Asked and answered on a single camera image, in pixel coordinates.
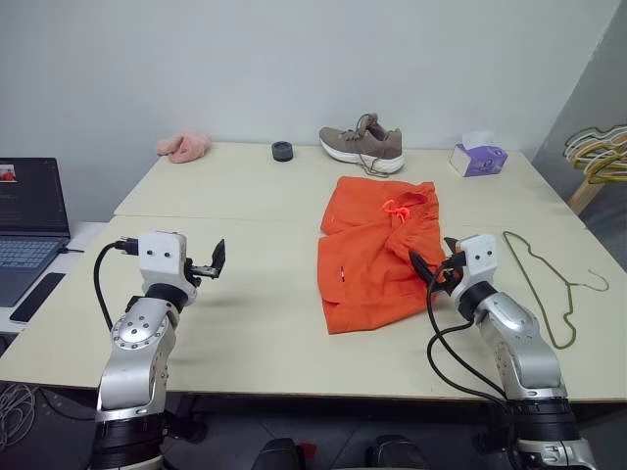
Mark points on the pink fluffy cloth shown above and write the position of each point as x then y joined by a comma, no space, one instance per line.
183,147

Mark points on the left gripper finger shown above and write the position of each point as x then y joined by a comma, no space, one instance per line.
219,257

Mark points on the dark grey laptop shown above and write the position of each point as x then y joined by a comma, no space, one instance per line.
29,205

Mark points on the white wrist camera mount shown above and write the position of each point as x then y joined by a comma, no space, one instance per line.
482,262
161,259

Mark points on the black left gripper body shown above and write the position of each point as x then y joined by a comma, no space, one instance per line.
201,271

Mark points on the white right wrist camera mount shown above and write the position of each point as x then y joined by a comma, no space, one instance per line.
482,262

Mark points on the black smartphone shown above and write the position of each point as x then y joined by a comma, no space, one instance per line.
36,298

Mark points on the taupe sneaker with white sole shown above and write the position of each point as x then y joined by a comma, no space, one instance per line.
362,142

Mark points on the orange shorts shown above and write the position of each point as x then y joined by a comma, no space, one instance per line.
362,274

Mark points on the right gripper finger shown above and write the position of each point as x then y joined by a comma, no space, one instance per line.
451,246
422,270

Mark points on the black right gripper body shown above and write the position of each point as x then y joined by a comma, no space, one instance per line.
449,274

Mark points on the purple tissue box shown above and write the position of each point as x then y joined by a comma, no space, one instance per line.
482,161

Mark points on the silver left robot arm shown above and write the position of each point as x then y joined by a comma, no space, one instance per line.
132,352

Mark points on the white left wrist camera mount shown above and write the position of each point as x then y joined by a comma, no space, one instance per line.
161,259

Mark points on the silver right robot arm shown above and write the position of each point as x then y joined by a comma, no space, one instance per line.
519,343

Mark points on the black round container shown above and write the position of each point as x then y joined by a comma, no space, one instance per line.
282,152

